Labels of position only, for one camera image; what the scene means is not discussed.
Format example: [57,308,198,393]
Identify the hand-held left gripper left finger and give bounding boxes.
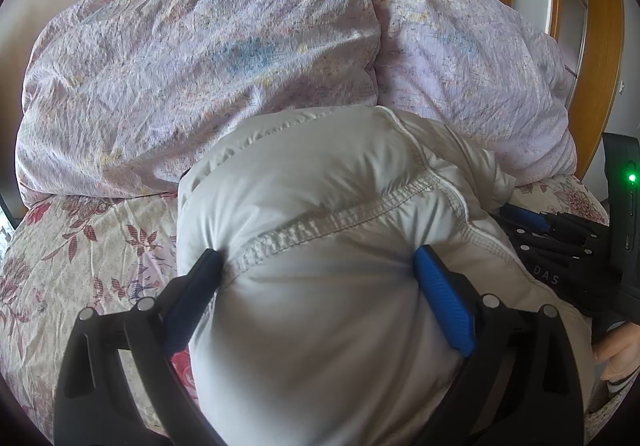
[52,248,223,446]

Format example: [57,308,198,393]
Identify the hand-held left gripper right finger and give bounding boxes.
[412,245,586,446]

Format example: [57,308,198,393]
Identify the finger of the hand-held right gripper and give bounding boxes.
[499,203,608,239]
[507,228,601,263]

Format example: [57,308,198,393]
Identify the light grey puffer jacket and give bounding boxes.
[176,105,596,446]

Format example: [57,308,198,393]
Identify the person's right hand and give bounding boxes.
[592,326,640,382]

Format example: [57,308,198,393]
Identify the floral bed sheet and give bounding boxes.
[0,173,613,442]

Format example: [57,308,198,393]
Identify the purple floral pillow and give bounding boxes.
[370,0,578,187]
[15,0,383,202]

